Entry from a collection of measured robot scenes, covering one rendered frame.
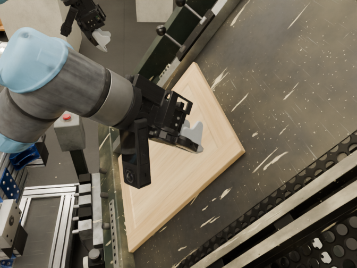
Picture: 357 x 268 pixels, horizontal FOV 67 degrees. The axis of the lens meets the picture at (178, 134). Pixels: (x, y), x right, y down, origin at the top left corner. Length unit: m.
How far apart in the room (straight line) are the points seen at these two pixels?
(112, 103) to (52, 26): 3.04
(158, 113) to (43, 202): 1.69
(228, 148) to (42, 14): 2.88
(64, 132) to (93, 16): 0.65
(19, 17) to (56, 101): 3.10
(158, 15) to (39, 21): 2.11
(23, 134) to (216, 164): 0.49
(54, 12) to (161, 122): 2.96
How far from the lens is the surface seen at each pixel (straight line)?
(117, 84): 0.38
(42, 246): 1.91
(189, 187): 0.81
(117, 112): 0.38
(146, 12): 4.83
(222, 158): 0.74
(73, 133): 1.45
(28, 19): 3.42
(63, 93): 0.35
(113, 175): 1.20
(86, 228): 1.25
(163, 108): 0.44
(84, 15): 1.02
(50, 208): 2.03
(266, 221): 0.56
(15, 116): 0.40
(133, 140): 0.42
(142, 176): 0.43
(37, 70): 0.34
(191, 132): 0.49
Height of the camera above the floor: 1.86
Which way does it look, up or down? 44 degrees down
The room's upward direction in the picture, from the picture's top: 6 degrees clockwise
